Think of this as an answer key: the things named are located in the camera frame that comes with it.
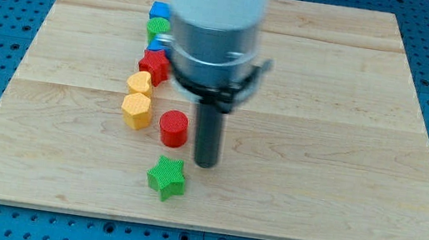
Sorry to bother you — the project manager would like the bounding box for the green star block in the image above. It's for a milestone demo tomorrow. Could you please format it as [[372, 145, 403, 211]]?
[[147, 155, 186, 202]]

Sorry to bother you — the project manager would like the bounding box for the red cylinder block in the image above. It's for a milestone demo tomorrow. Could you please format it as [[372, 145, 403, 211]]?
[[159, 110, 189, 148]]

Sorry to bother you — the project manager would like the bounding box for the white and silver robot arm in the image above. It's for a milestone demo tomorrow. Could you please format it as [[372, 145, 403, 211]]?
[[159, 0, 272, 114]]

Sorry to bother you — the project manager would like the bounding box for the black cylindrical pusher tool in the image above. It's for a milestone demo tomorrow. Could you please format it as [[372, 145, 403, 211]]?
[[193, 101, 224, 168]]

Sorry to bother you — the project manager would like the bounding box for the light wooden board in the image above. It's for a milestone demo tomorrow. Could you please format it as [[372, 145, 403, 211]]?
[[0, 0, 429, 240]]

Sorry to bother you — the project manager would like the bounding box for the red star block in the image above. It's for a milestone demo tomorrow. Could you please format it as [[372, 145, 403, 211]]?
[[138, 49, 170, 87]]

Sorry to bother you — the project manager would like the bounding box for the blue block behind arm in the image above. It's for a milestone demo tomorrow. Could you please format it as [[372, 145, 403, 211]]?
[[147, 38, 170, 56]]

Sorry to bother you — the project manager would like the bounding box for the yellow hexagon block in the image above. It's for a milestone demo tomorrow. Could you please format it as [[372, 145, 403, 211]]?
[[121, 92, 152, 130]]

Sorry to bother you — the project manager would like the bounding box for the blue cube block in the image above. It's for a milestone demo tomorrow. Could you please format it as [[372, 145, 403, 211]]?
[[148, 1, 171, 21]]

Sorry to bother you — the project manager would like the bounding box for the green cylinder block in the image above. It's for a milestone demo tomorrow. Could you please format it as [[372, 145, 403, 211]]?
[[146, 17, 171, 43]]

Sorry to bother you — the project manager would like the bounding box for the yellow heart block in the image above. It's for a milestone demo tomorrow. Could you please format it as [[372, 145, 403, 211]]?
[[127, 71, 153, 98]]

